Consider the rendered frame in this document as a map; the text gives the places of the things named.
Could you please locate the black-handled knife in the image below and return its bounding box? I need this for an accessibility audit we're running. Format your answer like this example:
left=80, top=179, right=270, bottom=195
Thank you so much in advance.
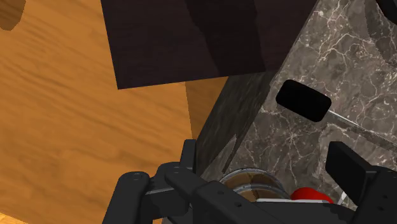
left=275, top=79, right=397, bottom=153

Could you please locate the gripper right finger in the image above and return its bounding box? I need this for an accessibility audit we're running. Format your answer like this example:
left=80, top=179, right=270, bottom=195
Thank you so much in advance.
left=324, top=141, right=397, bottom=224

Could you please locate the red round object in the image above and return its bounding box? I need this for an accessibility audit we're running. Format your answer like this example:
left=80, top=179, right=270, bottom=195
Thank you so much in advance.
left=290, top=186, right=335, bottom=204

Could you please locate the black round object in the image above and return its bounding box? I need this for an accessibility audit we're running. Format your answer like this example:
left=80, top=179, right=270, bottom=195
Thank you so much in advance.
left=375, top=0, right=397, bottom=17

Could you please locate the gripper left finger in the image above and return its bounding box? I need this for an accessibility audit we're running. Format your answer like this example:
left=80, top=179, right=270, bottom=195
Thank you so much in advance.
left=102, top=139, right=267, bottom=224

